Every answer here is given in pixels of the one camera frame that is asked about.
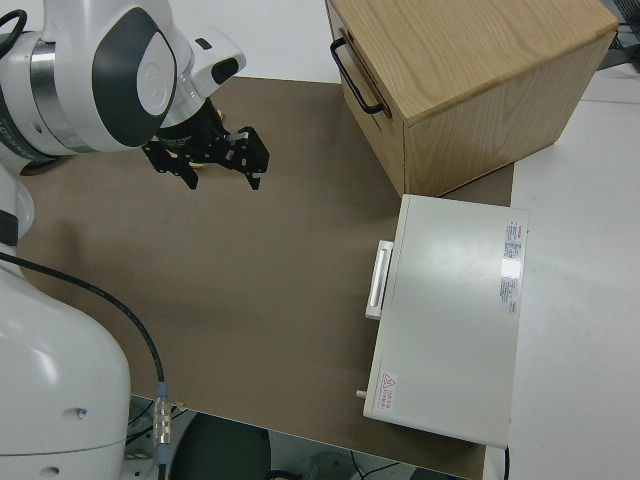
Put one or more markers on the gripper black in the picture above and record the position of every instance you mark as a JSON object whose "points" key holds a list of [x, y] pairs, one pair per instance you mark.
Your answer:
{"points": [[197, 132]]}

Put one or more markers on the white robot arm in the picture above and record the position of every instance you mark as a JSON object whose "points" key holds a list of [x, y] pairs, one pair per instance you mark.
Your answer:
{"points": [[15, 200], [65, 350]]}

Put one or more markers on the brown table mat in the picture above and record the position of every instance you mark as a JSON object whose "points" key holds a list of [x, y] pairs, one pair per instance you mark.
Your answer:
{"points": [[250, 275]]}

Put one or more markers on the light wooden drawer cabinet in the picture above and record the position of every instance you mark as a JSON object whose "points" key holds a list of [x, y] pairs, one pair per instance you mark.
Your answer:
{"points": [[475, 75]]}

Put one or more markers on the white toaster oven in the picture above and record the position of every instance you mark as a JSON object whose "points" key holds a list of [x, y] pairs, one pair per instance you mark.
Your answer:
{"points": [[450, 325]]}

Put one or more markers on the dark round floor base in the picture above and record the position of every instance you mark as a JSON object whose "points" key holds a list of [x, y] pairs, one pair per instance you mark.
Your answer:
{"points": [[225, 450]]}

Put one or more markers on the dark background equipment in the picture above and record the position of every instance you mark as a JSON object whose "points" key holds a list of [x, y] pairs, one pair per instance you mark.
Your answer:
{"points": [[622, 47]]}

